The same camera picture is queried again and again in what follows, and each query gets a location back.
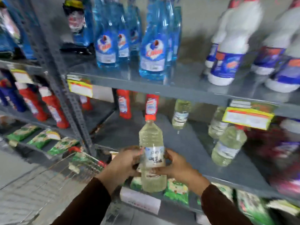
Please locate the person's right hand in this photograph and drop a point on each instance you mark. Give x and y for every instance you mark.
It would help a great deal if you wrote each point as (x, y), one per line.
(182, 171)

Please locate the person's left hand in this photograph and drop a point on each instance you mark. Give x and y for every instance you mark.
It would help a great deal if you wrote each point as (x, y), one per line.
(119, 165)

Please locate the person's right thumb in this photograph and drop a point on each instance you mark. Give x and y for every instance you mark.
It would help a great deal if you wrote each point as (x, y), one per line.
(171, 155)

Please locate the person's left thumb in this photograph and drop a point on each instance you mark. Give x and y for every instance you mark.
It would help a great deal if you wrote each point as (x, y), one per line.
(136, 153)

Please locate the clear bottle with red cap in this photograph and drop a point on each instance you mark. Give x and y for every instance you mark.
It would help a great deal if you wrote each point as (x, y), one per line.
(151, 140)

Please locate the person's right forearm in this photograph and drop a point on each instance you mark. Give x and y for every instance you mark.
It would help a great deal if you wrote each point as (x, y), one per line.
(220, 208)

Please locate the person's left forearm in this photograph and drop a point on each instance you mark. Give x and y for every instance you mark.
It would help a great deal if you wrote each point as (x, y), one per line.
(86, 206)

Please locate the green packet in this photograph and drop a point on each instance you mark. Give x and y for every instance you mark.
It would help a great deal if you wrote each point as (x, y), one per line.
(225, 190)
(62, 146)
(22, 133)
(254, 207)
(43, 138)
(176, 190)

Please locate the clear bottle of pale liquid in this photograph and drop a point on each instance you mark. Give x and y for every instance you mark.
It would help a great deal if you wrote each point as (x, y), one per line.
(227, 147)
(181, 114)
(217, 125)

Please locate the white shelf price label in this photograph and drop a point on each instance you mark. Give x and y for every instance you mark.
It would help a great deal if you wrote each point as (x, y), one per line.
(140, 200)

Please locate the red cleaner bottle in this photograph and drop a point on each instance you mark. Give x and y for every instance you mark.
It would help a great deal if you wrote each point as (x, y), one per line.
(55, 107)
(124, 104)
(85, 103)
(151, 105)
(31, 103)

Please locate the grey metal shelving unit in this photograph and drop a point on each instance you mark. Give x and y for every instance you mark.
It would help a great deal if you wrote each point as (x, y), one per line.
(28, 118)
(187, 81)

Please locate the yellow shelf price label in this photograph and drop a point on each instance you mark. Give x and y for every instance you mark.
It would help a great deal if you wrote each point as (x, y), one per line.
(21, 76)
(80, 89)
(247, 118)

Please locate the blue spray cleaner bottle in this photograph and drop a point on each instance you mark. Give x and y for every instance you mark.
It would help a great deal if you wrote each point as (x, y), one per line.
(106, 42)
(123, 44)
(134, 30)
(154, 49)
(177, 32)

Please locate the pink purple bottle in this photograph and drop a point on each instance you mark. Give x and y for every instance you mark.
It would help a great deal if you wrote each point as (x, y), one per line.
(284, 159)

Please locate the white bottle with blue label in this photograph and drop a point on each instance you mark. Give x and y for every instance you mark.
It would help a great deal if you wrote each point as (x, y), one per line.
(232, 51)
(214, 49)
(286, 74)
(273, 46)

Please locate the dark blue cleaner bottle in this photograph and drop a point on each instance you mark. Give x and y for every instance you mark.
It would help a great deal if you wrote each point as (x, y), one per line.
(13, 97)

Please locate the blue bottle with yellow top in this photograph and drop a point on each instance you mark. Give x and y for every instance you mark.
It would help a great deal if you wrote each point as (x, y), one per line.
(78, 23)

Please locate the blue packet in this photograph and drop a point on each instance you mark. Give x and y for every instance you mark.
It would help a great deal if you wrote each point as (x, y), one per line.
(10, 32)

